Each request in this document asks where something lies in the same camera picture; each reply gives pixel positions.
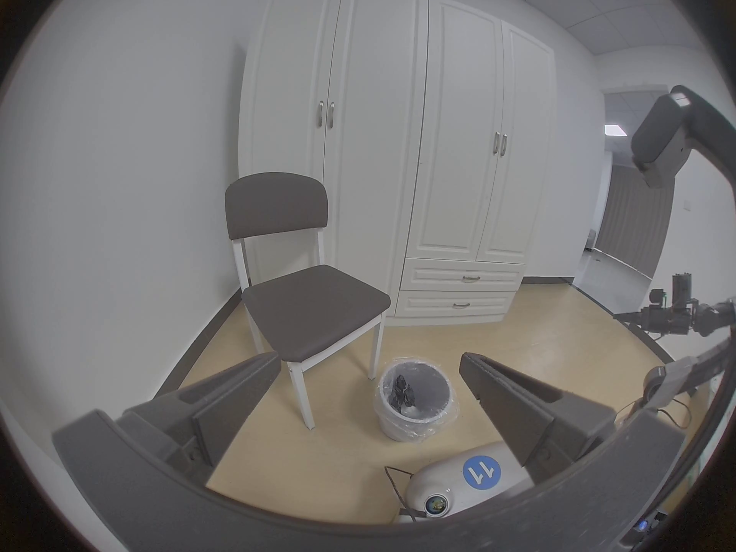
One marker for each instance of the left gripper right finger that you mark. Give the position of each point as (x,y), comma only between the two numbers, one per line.
(517,406)

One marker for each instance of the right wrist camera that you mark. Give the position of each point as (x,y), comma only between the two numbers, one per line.
(658,298)

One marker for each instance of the clear plastic bag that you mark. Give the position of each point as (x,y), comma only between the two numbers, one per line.
(448,417)

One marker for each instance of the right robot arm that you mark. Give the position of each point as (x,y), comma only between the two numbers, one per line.
(678,371)

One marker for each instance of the white chair with grey cushions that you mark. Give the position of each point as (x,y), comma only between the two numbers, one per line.
(310,308)

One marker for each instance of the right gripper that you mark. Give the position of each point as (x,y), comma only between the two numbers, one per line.
(667,319)

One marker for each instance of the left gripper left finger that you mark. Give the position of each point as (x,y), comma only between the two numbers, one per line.
(230,406)

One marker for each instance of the white wardrobe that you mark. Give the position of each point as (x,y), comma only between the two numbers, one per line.
(448,135)

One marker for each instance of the grey curtain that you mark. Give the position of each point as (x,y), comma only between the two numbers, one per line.
(632,222)

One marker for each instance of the black plastic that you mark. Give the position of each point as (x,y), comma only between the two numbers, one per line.
(402,391)

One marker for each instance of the white trash bin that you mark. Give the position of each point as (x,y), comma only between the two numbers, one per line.
(402,426)

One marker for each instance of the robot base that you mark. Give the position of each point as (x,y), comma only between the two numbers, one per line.
(448,480)

